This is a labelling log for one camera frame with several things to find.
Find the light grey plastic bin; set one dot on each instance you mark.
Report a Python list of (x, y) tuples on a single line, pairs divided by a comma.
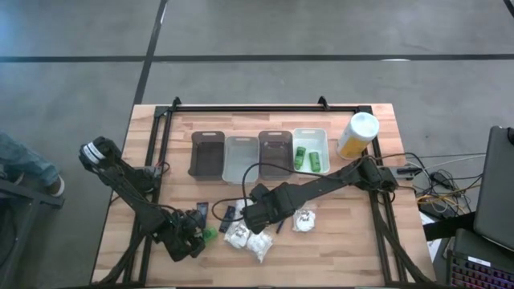
[(240, 160)]

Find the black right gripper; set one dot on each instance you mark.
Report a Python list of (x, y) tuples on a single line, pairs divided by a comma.
[(273, 204)]

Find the person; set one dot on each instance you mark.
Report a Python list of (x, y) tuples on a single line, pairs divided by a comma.
[(24, 160)]

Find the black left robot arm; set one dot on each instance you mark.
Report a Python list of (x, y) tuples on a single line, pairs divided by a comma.
[(120, 176)]

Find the grey laptop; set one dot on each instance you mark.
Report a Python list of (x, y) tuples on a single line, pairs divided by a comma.
[(498, 188)]

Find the dark grey plastic bin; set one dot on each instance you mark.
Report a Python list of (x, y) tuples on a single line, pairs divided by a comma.
[(206, 160), (276, 156)]

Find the white plastic bin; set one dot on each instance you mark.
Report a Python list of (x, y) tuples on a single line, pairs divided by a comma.
[(317, 140)]

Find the white yellow wipes canister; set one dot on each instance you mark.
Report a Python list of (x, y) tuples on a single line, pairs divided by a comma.
[(359, 132)]

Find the backlit keyboard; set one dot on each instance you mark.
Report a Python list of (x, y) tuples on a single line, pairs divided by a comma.
[(482, 277)]

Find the black power adapter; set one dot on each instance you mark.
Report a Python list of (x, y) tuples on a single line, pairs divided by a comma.
[(439, 178)]

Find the small green bottle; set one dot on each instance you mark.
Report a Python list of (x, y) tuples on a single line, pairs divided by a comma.
[(210, 234), (315, 161), (300, 157)]

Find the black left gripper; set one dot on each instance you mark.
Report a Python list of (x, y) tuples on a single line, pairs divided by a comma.
[(182, 237)]

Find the white paper sheet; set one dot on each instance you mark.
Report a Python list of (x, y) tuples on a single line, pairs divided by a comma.
[(431, 249)]

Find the plastic bag labelled Pad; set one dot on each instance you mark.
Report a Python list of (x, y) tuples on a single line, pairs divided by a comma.
[(304, 221)]

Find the black aluminium table frame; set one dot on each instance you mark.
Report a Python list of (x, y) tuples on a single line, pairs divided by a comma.
[(261, 108)]

